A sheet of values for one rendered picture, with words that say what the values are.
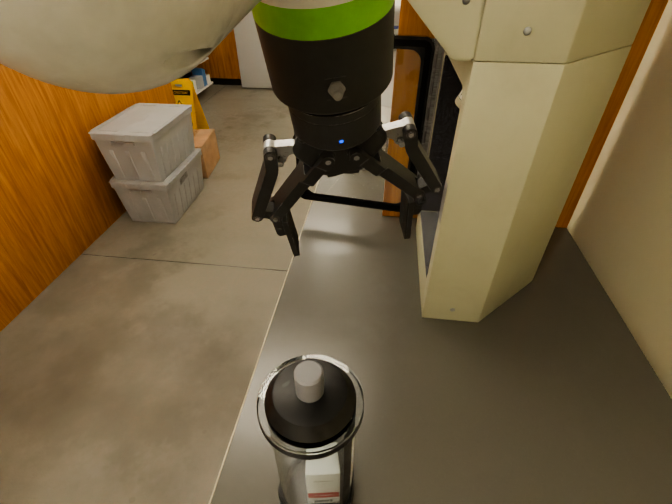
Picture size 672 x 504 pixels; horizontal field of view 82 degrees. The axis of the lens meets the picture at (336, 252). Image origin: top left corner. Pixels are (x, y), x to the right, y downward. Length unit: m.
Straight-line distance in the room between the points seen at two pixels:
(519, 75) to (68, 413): 1.97
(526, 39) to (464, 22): 0.08
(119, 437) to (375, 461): 1.40
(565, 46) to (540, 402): 0.52
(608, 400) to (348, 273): 0.52
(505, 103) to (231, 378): 1.61
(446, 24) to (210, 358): 1.73
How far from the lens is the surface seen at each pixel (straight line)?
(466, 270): 0.72
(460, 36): 0.56
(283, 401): 0.40
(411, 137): 0.36
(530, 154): 0.63
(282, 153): 0.36
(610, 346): 0.90
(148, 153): 2.71
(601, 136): 1.09
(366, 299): 0.82
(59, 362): 2.28
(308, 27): 0.25
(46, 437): 2.05
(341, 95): 0.26
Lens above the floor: 1.52
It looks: 38 degrees down
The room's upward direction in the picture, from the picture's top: straight up
